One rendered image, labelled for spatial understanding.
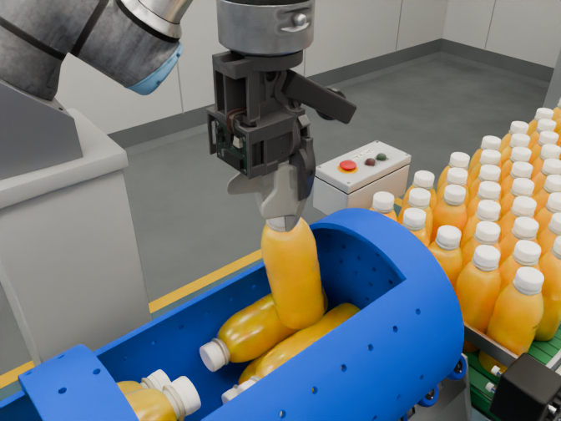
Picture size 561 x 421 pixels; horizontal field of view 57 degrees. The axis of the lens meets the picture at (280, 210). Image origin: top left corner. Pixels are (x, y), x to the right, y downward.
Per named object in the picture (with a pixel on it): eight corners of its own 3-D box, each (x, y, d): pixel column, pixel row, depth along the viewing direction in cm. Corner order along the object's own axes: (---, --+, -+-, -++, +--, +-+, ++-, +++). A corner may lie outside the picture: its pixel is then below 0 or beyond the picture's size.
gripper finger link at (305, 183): (278, 194, 58) (270, 120, 54) (290, 189, 59) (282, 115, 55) (306, 205, 55) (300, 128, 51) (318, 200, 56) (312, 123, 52)
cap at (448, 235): (433, 233, 91) (436, 225, 90) (456, 234, 91) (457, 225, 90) (438, 247, 88) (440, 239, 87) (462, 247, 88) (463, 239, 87)
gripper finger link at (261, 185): (218, 213, 62) (222, 151, 56) (256, 196, 66) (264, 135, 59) (233, 228, 61) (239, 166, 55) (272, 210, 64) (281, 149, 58)
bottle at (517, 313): (469, 356, 92) (493, 277, 81) (497, 341, 94) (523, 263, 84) (501, 385, 86) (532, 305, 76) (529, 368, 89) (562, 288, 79)
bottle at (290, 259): (322, 287, 77) (308, 193, 65) (327, 327, 72) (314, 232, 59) (275, 294, 77) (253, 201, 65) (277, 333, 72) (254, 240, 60)
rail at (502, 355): (347, 261, 106) (348, 249, 104) (350, 259, 106) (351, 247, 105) (533, 385, 81) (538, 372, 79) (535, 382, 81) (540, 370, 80)
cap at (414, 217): (416, 230, 92) (418, 222, 91) (398, 222, 94) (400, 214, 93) (428, 222, 94) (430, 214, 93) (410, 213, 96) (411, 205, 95)
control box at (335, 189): (312, 206, 114) (314, 165, 108) (372, 177, 124) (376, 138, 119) (345, 226, 107) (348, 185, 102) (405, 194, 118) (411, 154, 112)
